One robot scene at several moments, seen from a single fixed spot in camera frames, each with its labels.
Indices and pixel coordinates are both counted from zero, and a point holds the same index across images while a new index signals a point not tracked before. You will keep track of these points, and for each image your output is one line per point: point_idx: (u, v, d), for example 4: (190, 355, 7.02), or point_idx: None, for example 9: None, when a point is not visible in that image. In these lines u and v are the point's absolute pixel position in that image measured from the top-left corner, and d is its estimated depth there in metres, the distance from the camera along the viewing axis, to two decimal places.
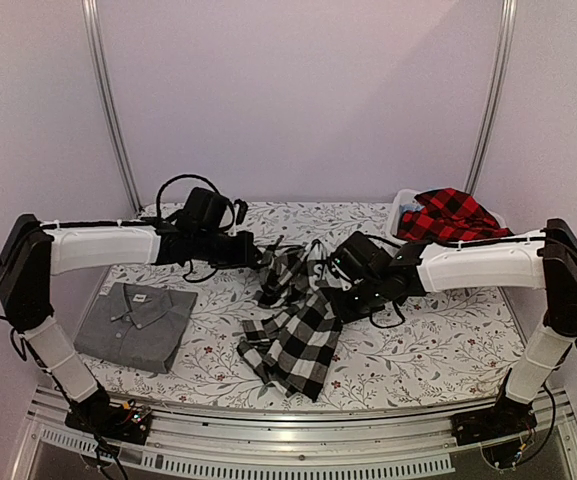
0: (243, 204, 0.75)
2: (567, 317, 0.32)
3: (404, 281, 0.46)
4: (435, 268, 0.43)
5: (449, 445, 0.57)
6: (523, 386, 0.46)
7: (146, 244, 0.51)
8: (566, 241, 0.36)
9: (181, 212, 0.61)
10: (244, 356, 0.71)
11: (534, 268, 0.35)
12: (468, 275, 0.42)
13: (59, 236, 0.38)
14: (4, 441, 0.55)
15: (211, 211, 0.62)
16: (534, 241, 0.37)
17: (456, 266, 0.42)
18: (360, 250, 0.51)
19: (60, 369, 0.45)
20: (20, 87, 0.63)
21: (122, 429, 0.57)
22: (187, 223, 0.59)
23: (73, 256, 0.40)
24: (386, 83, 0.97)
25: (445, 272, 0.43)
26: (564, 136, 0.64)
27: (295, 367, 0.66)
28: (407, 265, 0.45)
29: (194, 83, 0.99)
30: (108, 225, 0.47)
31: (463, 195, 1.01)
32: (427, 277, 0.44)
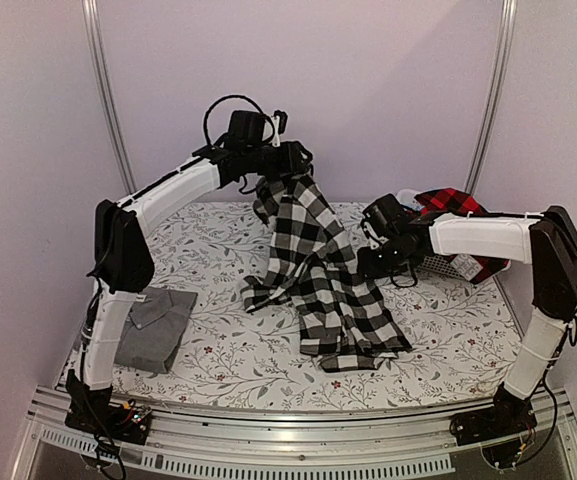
0: (283, 115, 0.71)
2: (550, 294, 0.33)
3: (417, 240, 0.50)
4: (443, 230, 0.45)
5: (449, 445, 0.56)
6: (525, 379, 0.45)
7: (206, 178, 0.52)
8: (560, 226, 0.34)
9: (227, 136, 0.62)
10: (329, 367, 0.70)
11: (524, 243, 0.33)
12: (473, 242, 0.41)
13: (137, 207, 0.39)
14: (4, 441, 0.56)
15: (254, 129, 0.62)
16: (530, 220, 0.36)
17: (462, 230, 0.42)
18: (388, 209, 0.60)
19: (103, 345, 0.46)
20: (19, 85, 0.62)
21: (122, 429, 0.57)
22: (235, 143, 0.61)
23: (154, 218, 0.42)
24: (386, 83, 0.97)
25: (452, 235, 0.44)
26: (565, 135, 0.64)
27: (383, 335, 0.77)
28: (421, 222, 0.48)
29: (195, 83, 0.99)
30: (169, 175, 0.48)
31: (462, 195, 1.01)
32: (436, 239, 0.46)
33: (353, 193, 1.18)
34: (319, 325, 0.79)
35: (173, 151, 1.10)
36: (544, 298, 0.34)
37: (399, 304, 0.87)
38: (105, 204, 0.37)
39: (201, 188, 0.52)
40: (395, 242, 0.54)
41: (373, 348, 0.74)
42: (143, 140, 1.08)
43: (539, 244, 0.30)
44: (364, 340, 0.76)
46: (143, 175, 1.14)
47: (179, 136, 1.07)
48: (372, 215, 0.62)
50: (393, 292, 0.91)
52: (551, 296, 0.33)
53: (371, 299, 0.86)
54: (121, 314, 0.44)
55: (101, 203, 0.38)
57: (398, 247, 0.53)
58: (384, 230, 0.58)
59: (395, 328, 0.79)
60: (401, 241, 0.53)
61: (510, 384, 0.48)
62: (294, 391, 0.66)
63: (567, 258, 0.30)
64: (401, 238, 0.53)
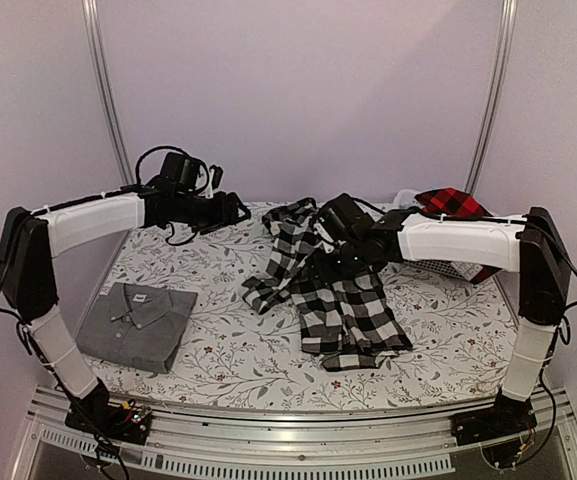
0: (218, 169, 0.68)
2: (537, 302, 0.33)
3: (382, 245, 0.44)
4: (415, 236, 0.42)
5: (449, 445, 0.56)
6: (517, 381, 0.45)
7: (131, 210, 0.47)
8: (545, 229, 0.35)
9: (156, 180, 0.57)
10: (330, 365, 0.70)
11: (508, 250, 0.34)
12: (446, 245, 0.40)
13: (51, 218, 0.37)
14: (4, 441, 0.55)
15: (188, 172, 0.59)
16: (514, 225, 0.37)
17: (436, 236, 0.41)
18: (345, 211, 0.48)
19: (62, 364, 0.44)
20: (18, 86, 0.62)
21: (123, 429, 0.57)
22: (165, 184, 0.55)
23: (68, 235, 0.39)
24: (386, 83, 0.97)
25: (421, 240, 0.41)
26: (565, 136, 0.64)
27: (383, 335, 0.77)
28: (389, 229, 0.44)
29: (195, 83, 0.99)
30: (91, 198, 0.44)
31: (462, 195, 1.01)
32: (406, 244, 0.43)
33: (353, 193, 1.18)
34: (319, 324, 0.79)
35: None
36: (530, 306, 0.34)
37: (399, 304, 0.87)
38: (16, 212, 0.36)
39: (126, 221, 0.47)
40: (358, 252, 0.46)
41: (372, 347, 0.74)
42: (142, 140, 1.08)
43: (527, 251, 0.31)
44: (365, 339, 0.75)
46: (143, 175, 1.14)
47: (179, 136, 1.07)
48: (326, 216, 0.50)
50: (393, 292, 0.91)
52: (540, 305, 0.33)
53: (372, 297, 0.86)
54: (59, 331, 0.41)
55: (14, 209, 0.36)
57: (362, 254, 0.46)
58: (343, 235, 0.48)
59: (396, 328, 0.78)
60: (365, 249, 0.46)
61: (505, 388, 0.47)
62: (294, 391, 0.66)
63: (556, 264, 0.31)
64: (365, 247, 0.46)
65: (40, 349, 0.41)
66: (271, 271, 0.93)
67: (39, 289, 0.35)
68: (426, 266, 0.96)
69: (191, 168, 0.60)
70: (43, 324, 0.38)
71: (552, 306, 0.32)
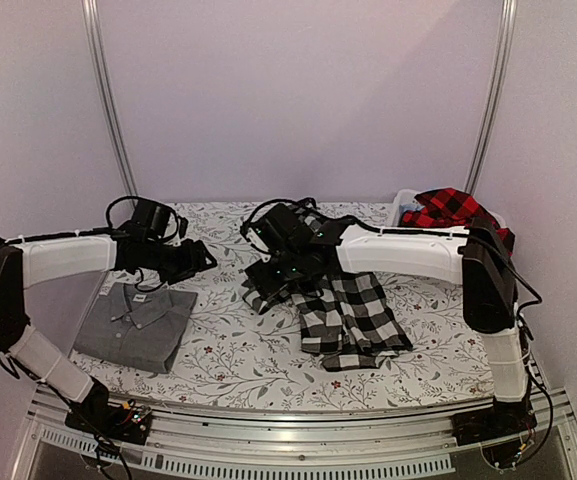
0: (183, 221, 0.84)
2: (481, 312, 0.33)
3: (320, 259, 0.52)
4: (352, 250, 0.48)
5: (449, 445, 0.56)
6: (505, 386, 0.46)
7: (102, 251, 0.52)
8: (487, 239, 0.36)
9: (128, 225, 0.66)
10: (330, 365, 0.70)
11: (451, 264, 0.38)
12: (384, 261, 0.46)
13: (25, 248, 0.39)
14: (3, 441, 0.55)
15: (157, 220, 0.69)
16: (454, 238, 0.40)
17: (371, 250, 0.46)
18: (280, 222, 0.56)
19: (54, 376, 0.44)
20: (18, 85, 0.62)
21: (123, 429, 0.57)
22: (136, 231, 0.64)
23: (41, 267, 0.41)
24: (386, 83, 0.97)
25: (359, 254, 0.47)
26: (565, 136, 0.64)
27: (383, 335, 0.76)
28: (326, 244, 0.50)
29: (195, 83, 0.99)
30: (64, 234, 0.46)
31: (463, 195, 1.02)
32: (346, 258, 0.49)
33: (353, 194, 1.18)
34: (320, 324, 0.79)
35: (173, 150, 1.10)
36: (475, 319, 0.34)
37: (399, 305, 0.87)
38: None
39: (95, 260, 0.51)
40: (301, 264, 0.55)
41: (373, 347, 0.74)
42: (142, 140, 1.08)
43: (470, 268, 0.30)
44: (365, 339, 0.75)
46: (143, 175, 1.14)
47: (179, 137, 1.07)
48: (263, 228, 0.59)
50: (393, 292, 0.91)
52: (486, 317, 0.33)
53: (373, 297, 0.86)
54: (40, 347, 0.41)
55: None
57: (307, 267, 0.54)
58: (281, 245, 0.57)
59: (396, 328, 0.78)
60: (307, 262, 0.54)
61: (499, 392, 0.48)
62: (294, 391, 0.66)
63: (499, 278, 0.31)
64: (307, 261, 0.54)
65: (26, 367, 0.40)
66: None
67: (10, 318, 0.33)
68: None
69: (161, 216, 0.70)
70: (22, 347, 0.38)
71: (497, 315, 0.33)
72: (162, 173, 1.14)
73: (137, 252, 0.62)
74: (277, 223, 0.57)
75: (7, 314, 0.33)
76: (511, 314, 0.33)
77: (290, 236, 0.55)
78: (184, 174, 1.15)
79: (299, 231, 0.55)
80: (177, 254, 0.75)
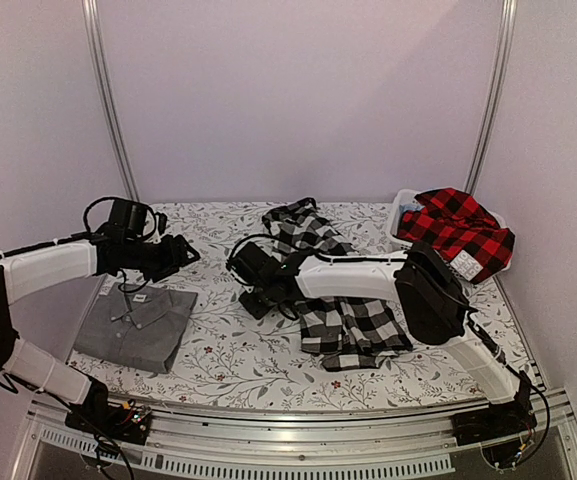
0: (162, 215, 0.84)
2: (424, 328, 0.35)
3: (284, 288, 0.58)
4: (308, 278, 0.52)
5: (449, 445, 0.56)
6: (493, 387, 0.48)
7: (83, 256, 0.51)
8: (424, 264, 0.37)
9: (105, 226, 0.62)
10: (329, 366, 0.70)
11: (390, 287, 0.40)
12: (337, 286, 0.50)
13: (7, 263, 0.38)
14: (3, 441, 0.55)
15: (135, 218, 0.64)
16: (392, 263, 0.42)
17: (326, 277, 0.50)
18: (251, 261, 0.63)
19: (51, 383, 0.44)
20: (17, 85, 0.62)
21: (122, 429, 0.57)
22: (114, 231, 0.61)
23: (23, 279, 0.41)
24: (386, 83, 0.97)
25: (314, 281, 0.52)
26: (565, 136, 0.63)
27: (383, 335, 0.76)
28: (288, 275, 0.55)
29: (194, 83, 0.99)
30: (44, 243, 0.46)
31: (463, 195, 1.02)
32: (305, 285, 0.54)
33: (353, 194, 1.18)
34: (319, 325, 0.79)
35: (173, 150, 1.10)
36: (420, 332, 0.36)
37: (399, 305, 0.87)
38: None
39: (78, 265, 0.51)
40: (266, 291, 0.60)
41: (373, 347, 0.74)
42: (143, 141, 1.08)
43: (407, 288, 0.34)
44: (365, 339, 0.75)
46: (143, 175, 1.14)
47: (179, 137, 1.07)
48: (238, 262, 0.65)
50: None
52: (431, 331, 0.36)
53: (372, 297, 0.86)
54: (34, 358, 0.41)
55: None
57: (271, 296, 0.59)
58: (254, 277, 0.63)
59: (396, 327, 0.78)
60: (271, 291, 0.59)
61: (492, 396, 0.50)
62: (294, 391, 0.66)
63: (435, 297, 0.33)
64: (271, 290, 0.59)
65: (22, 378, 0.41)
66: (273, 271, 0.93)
67: None
68: None
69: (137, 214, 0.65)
70: (15, 361, 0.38)
71: (438, 330, 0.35)
72: (163, 173, 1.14)
73: (118, 254, 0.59)
74: (249, 260, 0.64)
75: None
76: (453, 327, 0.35)
77: (261, 270, 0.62)
78: (184, 174, 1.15)
79: (269, 264, 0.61)
80: (158, 250, 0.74)
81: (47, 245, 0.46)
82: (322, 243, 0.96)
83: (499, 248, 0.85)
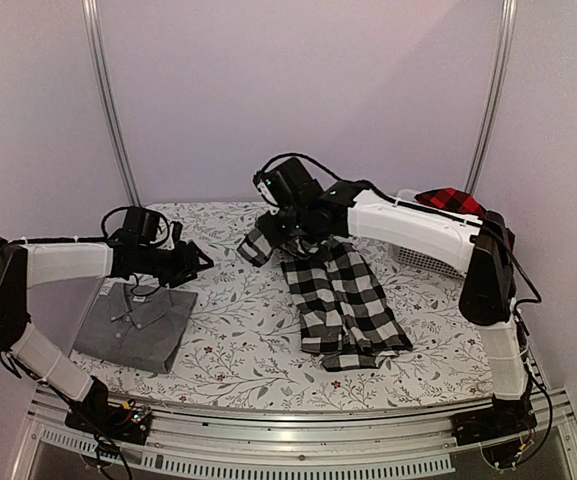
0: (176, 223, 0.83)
2: (477, 302, 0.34)
3: (329, 215, 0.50)
4: (363, 215, 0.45)
5: (449, 445, 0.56)
6: (503, 382, 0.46)
7: (101, 257, 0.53)
8: (496, 230, 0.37)
9: (119, 232, 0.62)
10: (328, 366, 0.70)
11: (461, 250, 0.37)
12: (395, 232, 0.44)
13: (30, 247, 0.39)
14: (3, 441, 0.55)
15: (148, 224, 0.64)
16: (469, 227, 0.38)
17: (386, 219, 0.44)
18: (291, 181, 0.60)
19: (56, 376, 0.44)
20: (16, 87, 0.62)
21: (122, 429, 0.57)
22: (128, 239, 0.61)
23: (42, 267, 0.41)
24: (386, 84, 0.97)
25: (369, 221, 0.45)
26: (565, 138, 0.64)
27: (383, 335, 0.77)
28: (339, 205, 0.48)
29: (195, 84, 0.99)
30: (66, 240, 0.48)
31: (463, 195, 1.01)
32: (355, 222, 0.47)
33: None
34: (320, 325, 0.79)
35: (173, 150, 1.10)
36: (470, 309, 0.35)
37: (399, 304, 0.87)
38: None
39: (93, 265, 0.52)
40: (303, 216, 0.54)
41: (373, 347, 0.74)
42: (143, 141, 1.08)
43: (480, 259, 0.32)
44: (365, 339, 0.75)
46: (143, 174, 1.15)
47: (179, 137, 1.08)
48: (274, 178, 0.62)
50: (393, 292, 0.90)
52: (483, 308, 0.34)
53: (372, 297, 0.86)
54: (40, 345, 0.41)
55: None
57: (310, 221, 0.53)
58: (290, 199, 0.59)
59: (396, 328, 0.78)
60: (312, 218, 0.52)
61: (500, 390, 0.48)
62: (294, 391, 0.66)
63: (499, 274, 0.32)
64: (310, 214, 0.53)
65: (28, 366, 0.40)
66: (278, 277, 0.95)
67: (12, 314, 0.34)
68: (426, 266, 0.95)
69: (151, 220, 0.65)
70: (24, 345, 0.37)
71: (491, 307, 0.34)
72: (163, 173, 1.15)
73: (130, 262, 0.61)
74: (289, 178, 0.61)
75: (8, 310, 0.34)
76: (505, 308, 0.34)
77: (300, 190, 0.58)
78: (183, 174, 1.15)
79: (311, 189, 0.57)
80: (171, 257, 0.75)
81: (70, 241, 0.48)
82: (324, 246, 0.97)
83: None
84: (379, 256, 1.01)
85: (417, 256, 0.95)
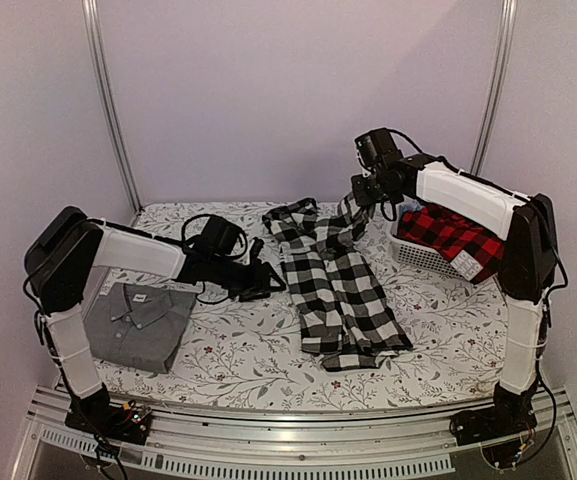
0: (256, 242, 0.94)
2: (514, 272, 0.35)
3: (403, 178, 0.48)
4: (431, 177, 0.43)
5: (449, 445, 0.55)
6: (511, 372, 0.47)
7: (170, 259, 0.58)
8: (543, 212, 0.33)
9: (197, 239, 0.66)
10: (327, 366, 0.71)
11: (504, 219, 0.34)
12: (454, 199, 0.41)
13: (107, 229, 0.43)
14: (4, 442, 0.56)
15: (225, 237, 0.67)
16: (517, 198, 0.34)
17: (448, 184, 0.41)
18: (381, 143, 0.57)
19: (71, 363, 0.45)
20: (16, 86, 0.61)
21: (122, 429, 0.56)
22: (204, 248, 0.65)
23: (110, 252, 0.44)
24: (386, 84, 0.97)
25: (436, 184, 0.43)
26: (566, 138, 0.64)
27: (383, 335, 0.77)
28: (412, 166, 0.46)
29: (195, 84, 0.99)
30: (143, 234, 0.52)
31: None
32: (422, 183, 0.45)
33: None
34: (319, 325, 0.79)
35: (173, 151, 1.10)
36: (506, 278, 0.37)
37: (398, 304, 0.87)
38: (75, 212, 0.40)
39: (156, 263, 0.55)
40: (381, 177, 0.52)
41: (373, 346, 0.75)
42: (143, 141, 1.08)
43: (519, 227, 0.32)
44: (365, 339, 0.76)
46: (143, 175, 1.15)
47: (180, 137, 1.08)
48: (363, 144, 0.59)
50: (393, 292, 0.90)
52: (517, 281, 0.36)
53: (372, 297, 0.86)
54: (75, 328, 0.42)
55: (73, 210, 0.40)
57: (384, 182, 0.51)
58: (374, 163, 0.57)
59: (396, 327, 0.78)
60: (387, 178, 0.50)
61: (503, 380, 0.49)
62: (294, 391, 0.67)
63: (539, 249, 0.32)
64: (387, 173, 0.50)
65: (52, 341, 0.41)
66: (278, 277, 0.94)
67: (68, 286, 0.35)
68: (427, 266, 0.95)
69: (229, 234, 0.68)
70: (60, 319, 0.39)
71: (526, 282, 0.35)
72: (163, 173, 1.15)
73: (203, 270, 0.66)
74: (378, 143, 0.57)
75: (66, 280, 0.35)
76: (538, 288, 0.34)
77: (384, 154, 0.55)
78: (184, 174, 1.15)
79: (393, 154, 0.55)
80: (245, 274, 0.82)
81: (146, 236, 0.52)
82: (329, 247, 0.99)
83: (500, 248, 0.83)
84: (379, 256, 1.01)
85: (417, 256, 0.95)
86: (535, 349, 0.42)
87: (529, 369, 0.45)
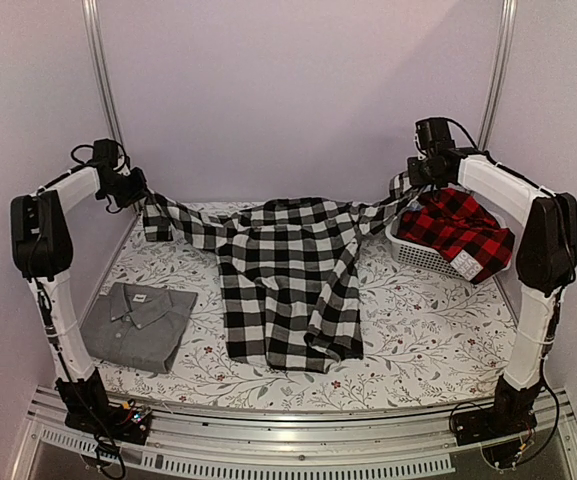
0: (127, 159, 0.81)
2: (529, 261, 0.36)
3: (447, 164, 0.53)
4: (469, 167, 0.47)
5: (449, 445, 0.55)
6: (513, 363, 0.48)
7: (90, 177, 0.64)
8: (563, 209, 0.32)
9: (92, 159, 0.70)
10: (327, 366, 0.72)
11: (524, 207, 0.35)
12: (486, 187, 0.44)
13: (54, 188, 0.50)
14: (4, 442, 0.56)
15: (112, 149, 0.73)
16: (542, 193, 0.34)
17: (482, 174, 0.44)
18: (439, 130, 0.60)
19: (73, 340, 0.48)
20: (16, 87, 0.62)
21: (122, 429, 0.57)
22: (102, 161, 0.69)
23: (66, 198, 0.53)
24: (386, 83, 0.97)
25: (472, 175, 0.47)
26: (565, 139, 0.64)
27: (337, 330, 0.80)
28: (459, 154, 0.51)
29: (194, 83, 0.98)
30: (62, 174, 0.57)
31: (463, 194, 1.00)
32: (462, 172, 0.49)
33: (361, 194, 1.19)
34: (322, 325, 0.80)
35: (172, 150, 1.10)
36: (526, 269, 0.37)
37: (398, 304, 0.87)
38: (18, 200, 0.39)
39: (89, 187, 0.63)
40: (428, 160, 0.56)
41: (318, 337, 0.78)
42: (142, 140, 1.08)
43: (535, 214, 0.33)
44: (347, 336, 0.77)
46: None
47: (179, 137, 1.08)
48: (421, 128, 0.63)
50: (393, 292, 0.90)
52: (530, 268, 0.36)
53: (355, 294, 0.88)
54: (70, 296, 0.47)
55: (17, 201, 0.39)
57: (428, 167, 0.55)
58: (426, 145, 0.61)
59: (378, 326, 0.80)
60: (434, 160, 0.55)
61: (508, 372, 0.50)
62: (294, 391, 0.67)
63: (553, 240, 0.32)
64: (433, 157, 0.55)
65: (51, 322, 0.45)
66: (225, 258, 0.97)
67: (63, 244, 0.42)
68: (427, 266, 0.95)
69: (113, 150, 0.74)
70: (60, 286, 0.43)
71: (537, 272, 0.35)
72: (162, 174, 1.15)
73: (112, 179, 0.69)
74: (436, 128, 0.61)
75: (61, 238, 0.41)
76: (547, 284, 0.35)
77: (437, 141, 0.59)
78: (182, 173, 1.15)
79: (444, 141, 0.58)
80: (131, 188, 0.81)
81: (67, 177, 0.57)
82: (363, 226, 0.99)
83: (499, 248, 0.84)
84: (380, 256, 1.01)
85: (416, 256, 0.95)
86: (542, 344, 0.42)
87: (533, 368, 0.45)
